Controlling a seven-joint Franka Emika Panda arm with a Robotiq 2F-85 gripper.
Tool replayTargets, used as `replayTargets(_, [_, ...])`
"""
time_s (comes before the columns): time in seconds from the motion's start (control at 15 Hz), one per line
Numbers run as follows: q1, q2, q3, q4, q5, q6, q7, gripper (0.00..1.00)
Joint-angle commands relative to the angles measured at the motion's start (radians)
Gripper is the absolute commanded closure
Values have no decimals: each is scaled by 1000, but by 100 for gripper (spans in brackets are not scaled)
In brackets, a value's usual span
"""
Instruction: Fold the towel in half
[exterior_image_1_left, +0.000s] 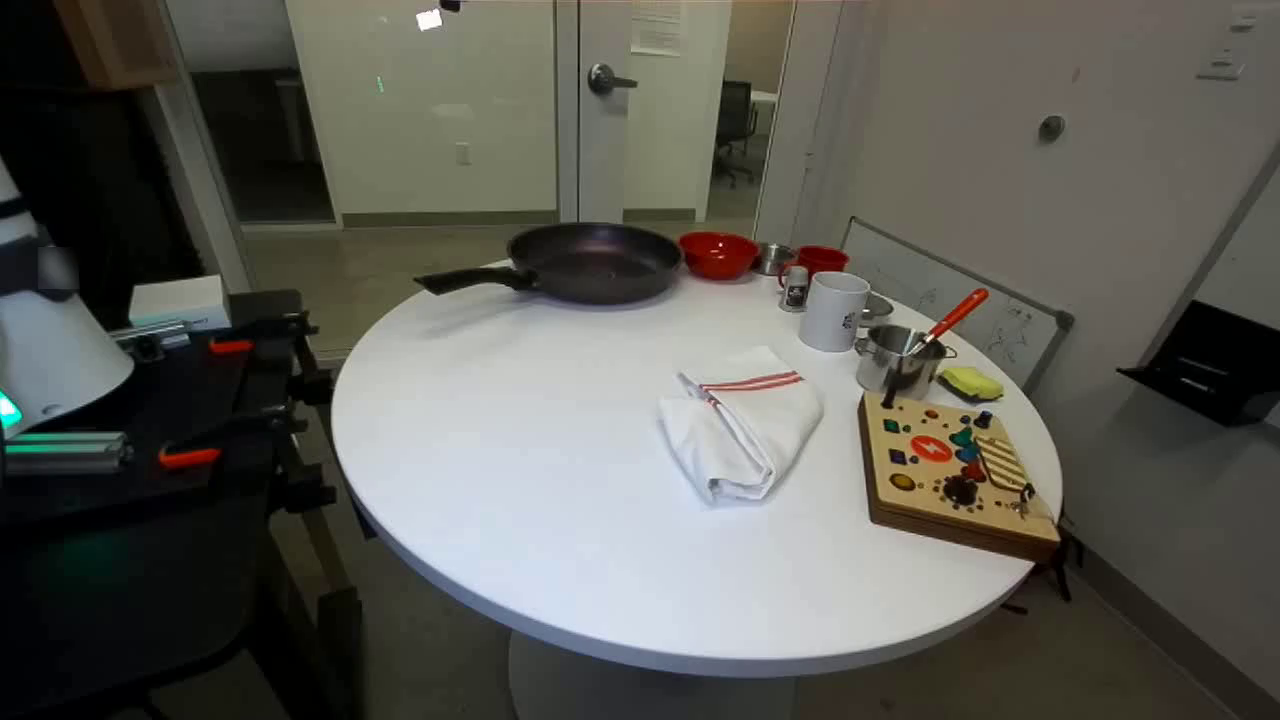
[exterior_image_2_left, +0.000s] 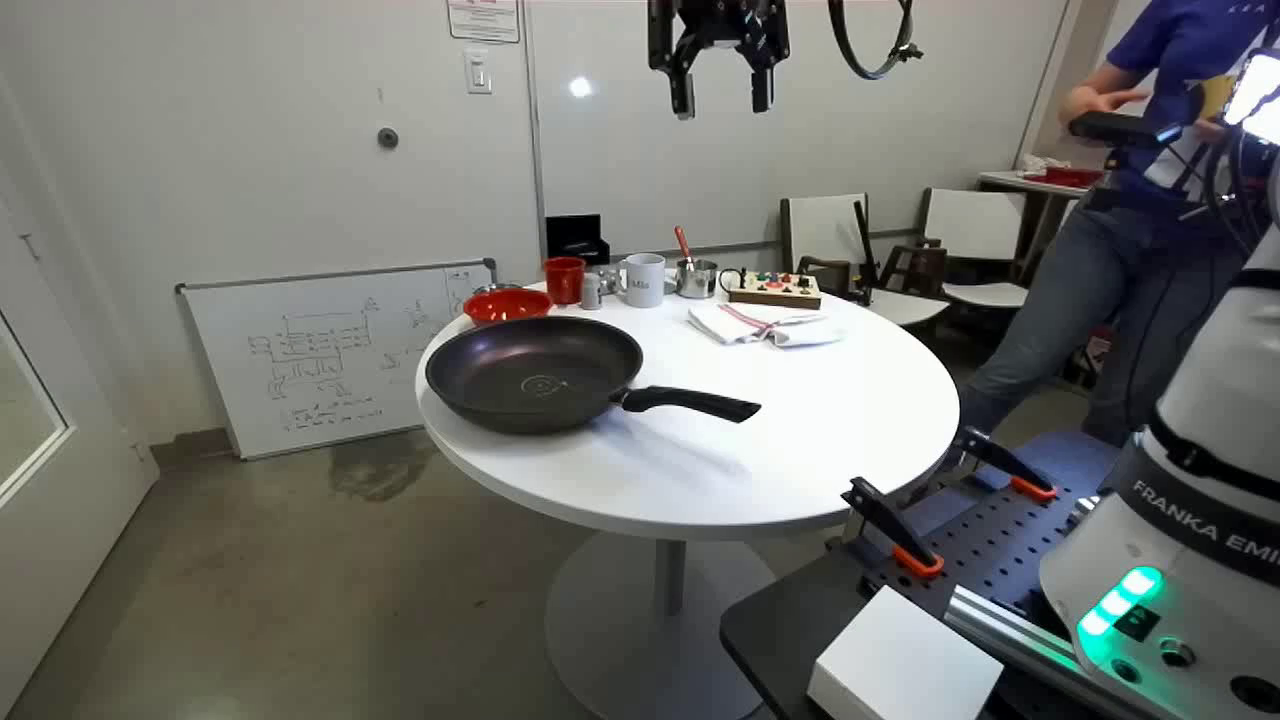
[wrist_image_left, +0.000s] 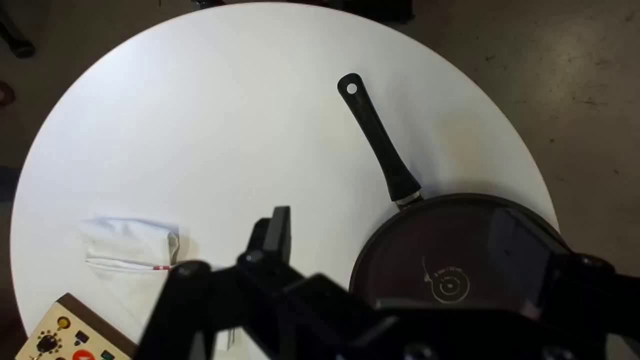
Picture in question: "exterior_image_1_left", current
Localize red cup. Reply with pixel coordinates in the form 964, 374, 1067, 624
796, 245, 848, 271

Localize orange black clamp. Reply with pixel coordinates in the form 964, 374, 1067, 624
160, 315, 316, 358
155, 403, 305, 473

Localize white mug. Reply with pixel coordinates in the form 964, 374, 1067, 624
798, 271, 891, 353

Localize black frying pan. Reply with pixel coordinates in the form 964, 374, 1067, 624
421, 226, 683, 303

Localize yellow green sponge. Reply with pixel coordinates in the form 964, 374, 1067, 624
939, 365, 1004, 403

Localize black robot cart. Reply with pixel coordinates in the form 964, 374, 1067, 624
0, 294, 364, 720

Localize steel pot with orange handle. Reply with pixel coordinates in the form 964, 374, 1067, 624
854, 289, 986, 409

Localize whiteboard leaning on wall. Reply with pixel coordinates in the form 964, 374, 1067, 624
844, 215, 1070, 387

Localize white round table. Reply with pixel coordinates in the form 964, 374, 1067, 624
330, 282, 1029, 720

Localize black wall tray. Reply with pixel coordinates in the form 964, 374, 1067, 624
1128, 301, 1280, 427

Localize small metal cup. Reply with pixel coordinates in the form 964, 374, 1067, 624
766, 245, 808, 312

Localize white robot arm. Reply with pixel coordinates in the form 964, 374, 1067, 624
0, 162, 131, 437

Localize wooden toy board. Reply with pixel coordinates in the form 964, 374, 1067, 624
854, 393, 1060, 561

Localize white box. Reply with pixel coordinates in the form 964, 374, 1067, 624
126, 276, 230, 332

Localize white towel with red stripes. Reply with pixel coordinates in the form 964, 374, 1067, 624
657, 348, 823, 503

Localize red bowl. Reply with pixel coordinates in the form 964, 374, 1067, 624
680, 231, 754, 282

